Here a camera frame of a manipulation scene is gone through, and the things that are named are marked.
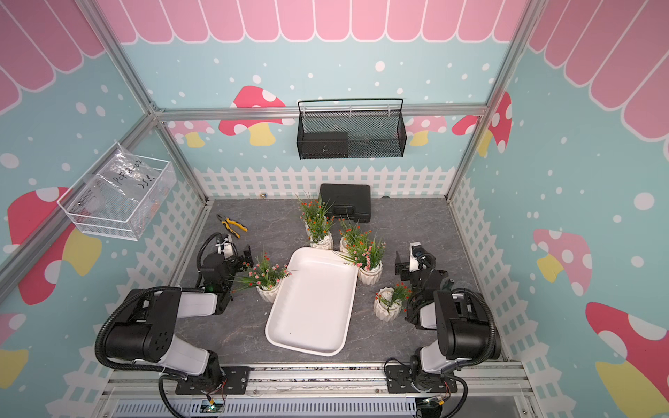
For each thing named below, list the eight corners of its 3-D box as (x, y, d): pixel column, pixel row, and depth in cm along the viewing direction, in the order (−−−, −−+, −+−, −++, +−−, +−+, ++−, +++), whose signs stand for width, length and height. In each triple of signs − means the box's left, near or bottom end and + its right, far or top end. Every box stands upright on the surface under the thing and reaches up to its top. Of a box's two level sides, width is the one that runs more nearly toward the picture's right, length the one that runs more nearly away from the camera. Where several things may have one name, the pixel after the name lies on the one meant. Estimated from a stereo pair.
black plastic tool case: (318, 228, 112) (317, 218, 107) (321, 192, 126) (320, 182, 121) (371, 228, 112) (373, 218, 107) (368, 192, 126) (369, 181, 121)
